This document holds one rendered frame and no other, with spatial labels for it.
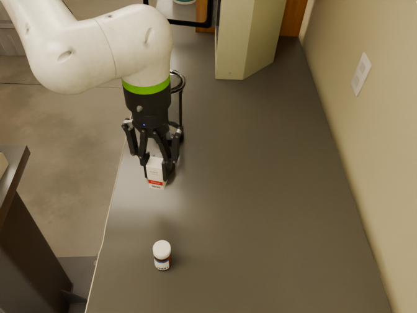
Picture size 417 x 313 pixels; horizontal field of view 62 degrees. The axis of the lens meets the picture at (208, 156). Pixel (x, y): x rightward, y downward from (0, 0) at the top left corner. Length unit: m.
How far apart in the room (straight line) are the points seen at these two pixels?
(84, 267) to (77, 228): 0.26
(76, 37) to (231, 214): 0.62
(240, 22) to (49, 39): 0.84
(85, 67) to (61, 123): 2.19
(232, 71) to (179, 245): 0.75
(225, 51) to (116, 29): 0.81
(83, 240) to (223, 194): 1.22
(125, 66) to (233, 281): 0.55
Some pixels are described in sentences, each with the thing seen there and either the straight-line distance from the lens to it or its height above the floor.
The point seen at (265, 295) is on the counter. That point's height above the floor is 0.94.
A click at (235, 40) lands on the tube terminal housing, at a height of 1.11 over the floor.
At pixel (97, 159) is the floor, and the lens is 2.42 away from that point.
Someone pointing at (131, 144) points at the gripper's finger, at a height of 1.17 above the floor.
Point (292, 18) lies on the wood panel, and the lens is 1.74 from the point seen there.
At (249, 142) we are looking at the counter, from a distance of 1.16.
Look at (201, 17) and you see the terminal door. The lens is 1.64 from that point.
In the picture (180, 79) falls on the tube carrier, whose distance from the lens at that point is 1.02.
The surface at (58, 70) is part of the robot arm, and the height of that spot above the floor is 1.45.
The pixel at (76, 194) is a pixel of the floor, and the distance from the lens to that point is 2.27.
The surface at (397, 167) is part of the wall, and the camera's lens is 0.97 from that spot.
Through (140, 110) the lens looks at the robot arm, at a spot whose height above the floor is 1.32.
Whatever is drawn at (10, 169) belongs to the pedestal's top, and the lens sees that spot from 1.18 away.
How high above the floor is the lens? 1.75
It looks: 48 degrees down
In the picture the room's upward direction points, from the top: 4 degrees clockwise
